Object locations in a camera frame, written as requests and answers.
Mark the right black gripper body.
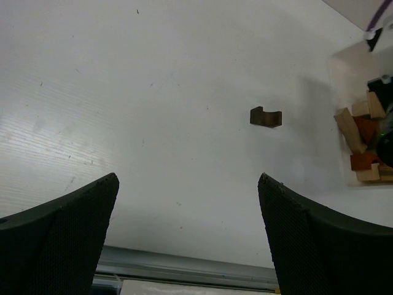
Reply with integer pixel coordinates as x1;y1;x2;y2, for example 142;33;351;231
368;76;393;167

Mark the orange arch block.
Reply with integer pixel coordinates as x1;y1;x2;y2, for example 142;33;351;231
350;152;382;171

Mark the aluminium front rail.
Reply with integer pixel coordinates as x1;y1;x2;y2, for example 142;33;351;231
96;246;279;292

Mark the reddish brown wedge block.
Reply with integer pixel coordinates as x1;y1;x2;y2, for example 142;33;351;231
353;117;379;146

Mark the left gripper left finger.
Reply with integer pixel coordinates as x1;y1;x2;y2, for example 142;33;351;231
1;173;119;294

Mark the white plastic bin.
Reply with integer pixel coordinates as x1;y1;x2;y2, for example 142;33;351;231
329;41;392;189

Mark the dark brown notched block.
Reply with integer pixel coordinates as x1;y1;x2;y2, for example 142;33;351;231
249;106;282;128

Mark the small light cube block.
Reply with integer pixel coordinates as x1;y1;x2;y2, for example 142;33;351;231
351;100;370;117

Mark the long light wood block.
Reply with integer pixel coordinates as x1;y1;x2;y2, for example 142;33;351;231
334;108;367;154

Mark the small light square block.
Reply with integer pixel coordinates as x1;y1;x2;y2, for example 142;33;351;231
356;163;381;182

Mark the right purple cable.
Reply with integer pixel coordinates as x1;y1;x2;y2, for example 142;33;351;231
367;0;391;33

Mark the tan rectangular block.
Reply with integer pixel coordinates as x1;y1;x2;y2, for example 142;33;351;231
378;165;393;183

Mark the striped light wood block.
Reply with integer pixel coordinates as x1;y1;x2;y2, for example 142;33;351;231
366;91;386;120

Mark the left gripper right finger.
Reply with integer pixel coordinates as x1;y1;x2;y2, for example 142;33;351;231
258;173;392;294

